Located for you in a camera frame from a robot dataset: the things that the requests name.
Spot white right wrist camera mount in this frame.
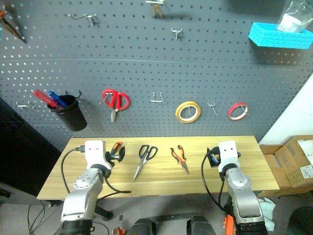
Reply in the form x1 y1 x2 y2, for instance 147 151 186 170
217 141 239 172

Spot black table leg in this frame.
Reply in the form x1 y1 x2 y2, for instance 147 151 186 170
94 205 114 220

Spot black cabinet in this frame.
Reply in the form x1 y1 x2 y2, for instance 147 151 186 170
0 96 62 197

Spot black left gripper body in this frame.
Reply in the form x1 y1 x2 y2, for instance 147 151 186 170
105 149 121 168

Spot red handled scissors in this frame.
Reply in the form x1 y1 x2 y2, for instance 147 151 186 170
101 89 131 123

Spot yellow tape roll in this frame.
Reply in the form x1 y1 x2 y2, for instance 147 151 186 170
175 100 202 124

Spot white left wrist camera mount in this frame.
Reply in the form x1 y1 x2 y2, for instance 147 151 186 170
84 140 108 170

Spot blue handled screwdriver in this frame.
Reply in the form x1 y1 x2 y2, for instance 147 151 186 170
47 90 68 109

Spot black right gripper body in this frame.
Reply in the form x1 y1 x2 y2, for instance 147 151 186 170
210 146 221 169

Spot dark rounded shape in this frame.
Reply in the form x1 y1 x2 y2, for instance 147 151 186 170
186 214 217 235
126 218 157 235

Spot clear plastic bag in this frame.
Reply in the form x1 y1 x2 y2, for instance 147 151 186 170
277 0 313 33

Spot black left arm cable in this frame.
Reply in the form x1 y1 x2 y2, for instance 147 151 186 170
60 145 86 194
103 174 133 195

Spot blue plastic basket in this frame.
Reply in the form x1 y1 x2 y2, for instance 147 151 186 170
248 22 313 51

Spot large cardboard box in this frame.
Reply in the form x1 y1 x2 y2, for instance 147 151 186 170
273 135 313 189

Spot orange black long pliers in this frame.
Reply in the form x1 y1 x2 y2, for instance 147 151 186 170
0 4 27 45

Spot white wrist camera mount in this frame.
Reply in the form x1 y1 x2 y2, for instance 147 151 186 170
217 141 239 172
84 140 108 170

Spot silver pegboard hook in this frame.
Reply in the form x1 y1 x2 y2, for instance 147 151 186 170
16 100 35 110
207 101 219 116
67 13 99 27
171 27 184 40
150 91 164 103

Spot orange black utility knife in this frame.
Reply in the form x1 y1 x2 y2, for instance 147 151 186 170
111 141 123 155

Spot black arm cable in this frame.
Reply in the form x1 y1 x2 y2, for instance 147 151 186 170
103 174 133 195
60 145 86 194
201 155 231 213

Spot blue black handled scissors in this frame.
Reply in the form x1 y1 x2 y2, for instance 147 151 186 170
133 144 158 181

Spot dark round seat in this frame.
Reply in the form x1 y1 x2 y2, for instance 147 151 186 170
288 205 313 235

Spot red tape roll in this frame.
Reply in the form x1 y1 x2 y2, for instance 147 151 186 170
227 102 250 121

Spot black floor cables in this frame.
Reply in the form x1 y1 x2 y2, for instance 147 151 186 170
26 202 62 235

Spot orange robot hip part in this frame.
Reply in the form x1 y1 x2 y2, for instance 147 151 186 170
222 214 237 235

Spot black plastic cup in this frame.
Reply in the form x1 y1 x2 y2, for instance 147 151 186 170
46 94 88 132

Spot grey metal pegboard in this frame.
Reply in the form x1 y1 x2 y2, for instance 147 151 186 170
0 0 313 153

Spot white crumpled cloth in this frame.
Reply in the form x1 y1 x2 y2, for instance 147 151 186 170
258 196 276 231

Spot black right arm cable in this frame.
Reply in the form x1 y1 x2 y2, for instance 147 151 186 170
201 155 231 213

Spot orange black needle-nose pliers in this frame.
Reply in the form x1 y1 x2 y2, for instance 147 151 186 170
170 144 190 175

